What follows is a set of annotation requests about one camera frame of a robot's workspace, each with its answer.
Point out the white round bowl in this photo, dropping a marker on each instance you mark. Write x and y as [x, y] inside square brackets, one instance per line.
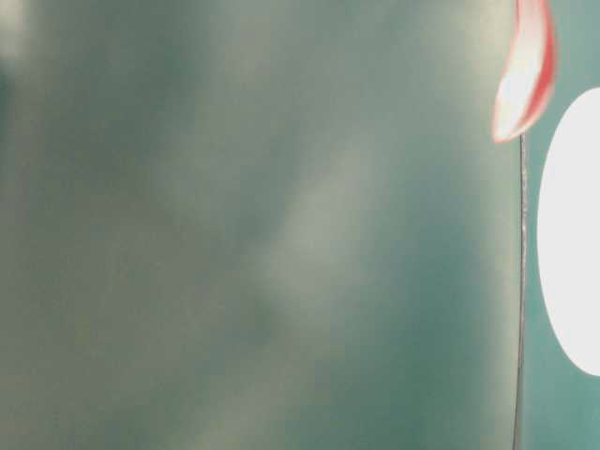
[568, 232]

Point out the red spoon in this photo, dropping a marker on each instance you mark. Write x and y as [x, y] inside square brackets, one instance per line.
[528, 80]

